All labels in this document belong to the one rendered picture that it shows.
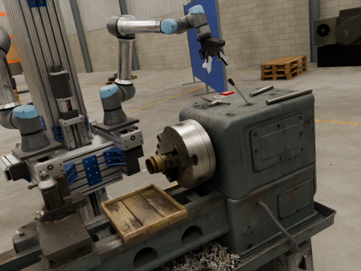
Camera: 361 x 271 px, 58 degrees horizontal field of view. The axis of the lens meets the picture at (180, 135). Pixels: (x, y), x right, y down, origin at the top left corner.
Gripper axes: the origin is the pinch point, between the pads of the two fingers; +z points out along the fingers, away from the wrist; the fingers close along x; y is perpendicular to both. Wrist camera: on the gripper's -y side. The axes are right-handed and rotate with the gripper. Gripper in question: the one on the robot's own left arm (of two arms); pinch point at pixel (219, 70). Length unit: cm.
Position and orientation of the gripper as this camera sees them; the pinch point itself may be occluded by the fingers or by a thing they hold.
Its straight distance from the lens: 180.8
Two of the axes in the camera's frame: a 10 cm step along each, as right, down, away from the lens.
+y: -5.8, 0.7, 8.1
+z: 3.5, 9.2, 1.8
